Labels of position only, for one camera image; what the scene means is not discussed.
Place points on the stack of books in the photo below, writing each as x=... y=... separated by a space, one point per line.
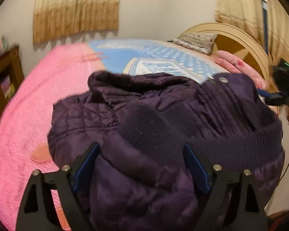
x=7 y=87

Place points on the beige patterned window curtain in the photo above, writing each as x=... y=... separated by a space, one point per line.
x=74 y=9

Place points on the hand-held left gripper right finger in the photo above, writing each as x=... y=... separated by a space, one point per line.
x=197 y=170

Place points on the pink folded blanket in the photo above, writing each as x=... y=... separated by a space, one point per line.
x=233 y=60

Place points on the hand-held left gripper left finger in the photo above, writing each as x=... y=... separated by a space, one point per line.
x=84 y=170

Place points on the grey patterned pillow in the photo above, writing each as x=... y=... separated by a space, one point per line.
x=197 y=41

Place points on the pink blue printed bedsheet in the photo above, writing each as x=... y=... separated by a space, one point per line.
x=26 y=101

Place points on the long beige floral curtain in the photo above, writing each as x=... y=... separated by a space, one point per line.
x=236 y=4

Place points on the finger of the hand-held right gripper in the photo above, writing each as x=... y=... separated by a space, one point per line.
x=272 y=98

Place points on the cream wooden headboard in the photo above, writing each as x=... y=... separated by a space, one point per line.
x=233 y=43

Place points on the purple quilted jacket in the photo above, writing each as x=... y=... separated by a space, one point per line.
x=159 y=115

